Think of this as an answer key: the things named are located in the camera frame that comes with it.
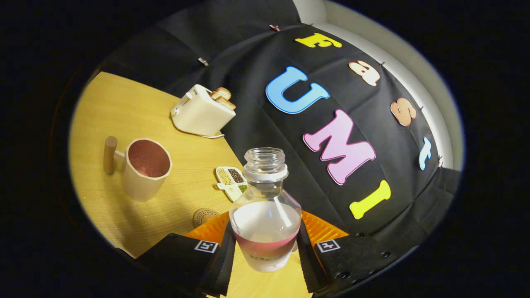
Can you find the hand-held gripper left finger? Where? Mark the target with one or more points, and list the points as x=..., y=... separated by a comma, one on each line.
x=221, y=265

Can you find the clear juice bottle red label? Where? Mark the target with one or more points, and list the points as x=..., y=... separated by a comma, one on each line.
x=265, y=223

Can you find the white toaster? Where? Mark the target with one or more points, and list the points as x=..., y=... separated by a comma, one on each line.
x=198, y=114

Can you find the silver clip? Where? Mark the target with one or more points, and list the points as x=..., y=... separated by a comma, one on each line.
x=203, y=61

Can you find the toast slice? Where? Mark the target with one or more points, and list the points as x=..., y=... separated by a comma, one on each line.
x=225, y=103
x=220, y=92

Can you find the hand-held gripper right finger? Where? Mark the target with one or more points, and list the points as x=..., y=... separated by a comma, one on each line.
x=308, y=265

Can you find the white divided seed dish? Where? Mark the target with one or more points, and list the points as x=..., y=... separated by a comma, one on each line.
x=232, y=179

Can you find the round cork coaster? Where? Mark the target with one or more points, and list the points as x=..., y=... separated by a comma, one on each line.
x=203, y=217

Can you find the wooden table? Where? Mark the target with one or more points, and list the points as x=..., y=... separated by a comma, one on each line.
x=103, y=107

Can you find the black backdrop cloth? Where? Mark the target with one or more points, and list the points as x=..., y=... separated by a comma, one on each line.
x=256, y=58

